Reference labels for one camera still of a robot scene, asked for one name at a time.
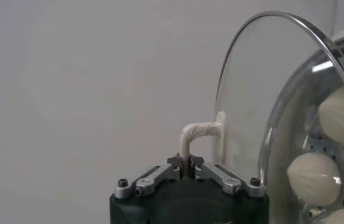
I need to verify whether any glass pot lid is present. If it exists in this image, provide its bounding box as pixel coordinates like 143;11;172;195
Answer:
179;10;344;224

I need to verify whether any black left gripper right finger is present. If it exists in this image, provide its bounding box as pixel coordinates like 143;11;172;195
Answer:
189;154;266;198

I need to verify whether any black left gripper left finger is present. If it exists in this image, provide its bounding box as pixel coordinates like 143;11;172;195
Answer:
113;153;181;199

